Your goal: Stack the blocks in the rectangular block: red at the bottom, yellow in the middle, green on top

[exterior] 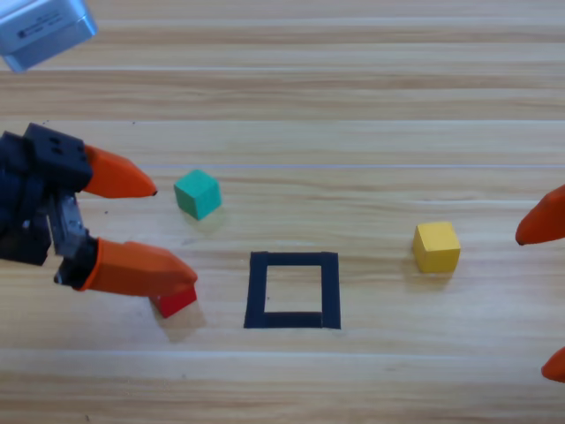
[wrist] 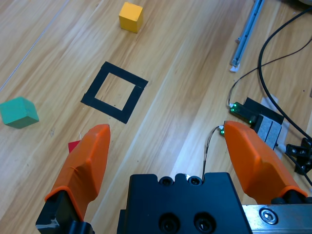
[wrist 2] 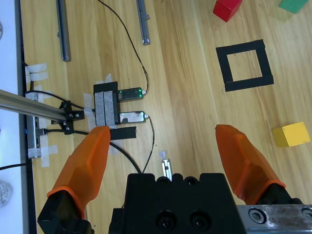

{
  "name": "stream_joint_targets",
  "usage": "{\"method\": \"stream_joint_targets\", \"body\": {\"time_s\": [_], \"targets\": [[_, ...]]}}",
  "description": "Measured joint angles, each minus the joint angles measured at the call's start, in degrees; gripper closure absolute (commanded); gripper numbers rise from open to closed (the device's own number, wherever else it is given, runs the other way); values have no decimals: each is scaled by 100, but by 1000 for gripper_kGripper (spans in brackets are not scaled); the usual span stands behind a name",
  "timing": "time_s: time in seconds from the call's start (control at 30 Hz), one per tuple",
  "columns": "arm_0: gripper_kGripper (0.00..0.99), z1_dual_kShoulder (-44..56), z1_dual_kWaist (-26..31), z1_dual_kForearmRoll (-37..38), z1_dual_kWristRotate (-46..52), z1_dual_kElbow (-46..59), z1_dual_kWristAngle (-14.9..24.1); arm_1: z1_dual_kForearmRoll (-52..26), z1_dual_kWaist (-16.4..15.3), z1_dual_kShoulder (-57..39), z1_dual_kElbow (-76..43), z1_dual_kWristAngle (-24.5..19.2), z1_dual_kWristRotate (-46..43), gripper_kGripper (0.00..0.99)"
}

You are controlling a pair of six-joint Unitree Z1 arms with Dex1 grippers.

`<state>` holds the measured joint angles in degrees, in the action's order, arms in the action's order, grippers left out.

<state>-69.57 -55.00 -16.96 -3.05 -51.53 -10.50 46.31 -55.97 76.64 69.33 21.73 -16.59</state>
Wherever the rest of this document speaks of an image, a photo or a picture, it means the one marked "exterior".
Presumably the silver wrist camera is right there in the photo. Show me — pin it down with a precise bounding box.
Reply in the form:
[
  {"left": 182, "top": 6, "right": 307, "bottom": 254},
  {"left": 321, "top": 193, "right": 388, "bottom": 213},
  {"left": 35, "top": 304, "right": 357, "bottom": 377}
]
[{"left": 0, "top": 0, "right": 100, "bottom": 74}]

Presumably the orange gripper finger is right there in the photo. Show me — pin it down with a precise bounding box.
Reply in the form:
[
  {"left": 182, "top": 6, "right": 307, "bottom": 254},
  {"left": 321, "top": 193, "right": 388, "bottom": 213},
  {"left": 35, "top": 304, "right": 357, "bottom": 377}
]
[
  {"left": 541, "top": 346, "right": 565, "bottom": 383},
  {"left": 515, "top": 184, "right": 565, "bottom": 247}
]

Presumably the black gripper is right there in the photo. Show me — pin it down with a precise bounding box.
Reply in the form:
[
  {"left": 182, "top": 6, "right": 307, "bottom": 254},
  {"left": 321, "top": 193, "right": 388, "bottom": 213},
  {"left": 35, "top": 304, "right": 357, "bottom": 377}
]
[{"left": 0, "top": 122, "right": 199, "bottom": 299}]

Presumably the green cube block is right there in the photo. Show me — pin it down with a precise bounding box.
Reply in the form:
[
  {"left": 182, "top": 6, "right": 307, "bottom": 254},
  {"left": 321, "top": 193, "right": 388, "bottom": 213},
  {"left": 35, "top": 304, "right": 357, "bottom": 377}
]
[{"left": 173, "top": 169, "right": 222, "bottom": 221}]

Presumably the red cube block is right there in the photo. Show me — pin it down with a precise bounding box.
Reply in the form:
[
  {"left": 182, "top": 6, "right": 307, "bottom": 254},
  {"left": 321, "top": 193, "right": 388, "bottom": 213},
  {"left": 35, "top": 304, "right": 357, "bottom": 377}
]
[{"left": 152, "top": 284, "right": 199, "bottom": 320}]

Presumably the black tape square outline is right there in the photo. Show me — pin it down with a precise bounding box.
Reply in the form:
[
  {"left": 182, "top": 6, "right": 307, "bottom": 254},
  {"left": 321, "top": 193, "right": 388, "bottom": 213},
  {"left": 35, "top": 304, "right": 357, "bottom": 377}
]
[{"left": 243, "top": 251, "right": 343, "bottom": 330}]

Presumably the yellow cube block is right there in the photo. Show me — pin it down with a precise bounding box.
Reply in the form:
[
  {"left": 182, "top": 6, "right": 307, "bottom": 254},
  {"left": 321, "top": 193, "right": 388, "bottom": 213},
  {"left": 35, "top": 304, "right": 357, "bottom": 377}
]
[{"left": 412, "top": 221, "right": 462, "bottom": 274}]

